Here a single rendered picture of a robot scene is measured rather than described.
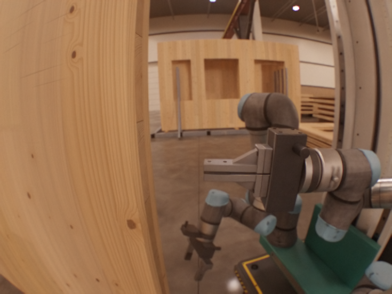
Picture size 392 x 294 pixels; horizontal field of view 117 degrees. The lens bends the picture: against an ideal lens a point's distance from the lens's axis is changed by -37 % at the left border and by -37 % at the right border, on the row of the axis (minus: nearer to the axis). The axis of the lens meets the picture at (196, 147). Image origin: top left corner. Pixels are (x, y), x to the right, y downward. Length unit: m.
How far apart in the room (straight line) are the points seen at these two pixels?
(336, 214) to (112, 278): 0.50
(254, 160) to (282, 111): 0.36
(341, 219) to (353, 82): 0.48
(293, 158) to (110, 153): 0.27
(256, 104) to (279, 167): 0.42
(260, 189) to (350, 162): 0.16
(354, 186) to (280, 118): 0.35
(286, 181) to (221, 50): 6.01
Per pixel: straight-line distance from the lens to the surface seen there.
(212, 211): 0.65
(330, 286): 0.83
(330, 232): 0.42
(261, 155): 0.29
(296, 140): 0.29
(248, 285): 1.00
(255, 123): 0.70
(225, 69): 7.14
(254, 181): 0.30
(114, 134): 0.28
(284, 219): 0.84
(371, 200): 0.50
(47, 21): 0.40
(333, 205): 0.40
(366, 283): 0.61
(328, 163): 0.32
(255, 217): 0.65
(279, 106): 0.64
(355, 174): 0.36
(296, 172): 0.30
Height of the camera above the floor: 1.14
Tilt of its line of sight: 15 degrees down
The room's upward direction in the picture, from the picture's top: 3 degrees counter-clockwise
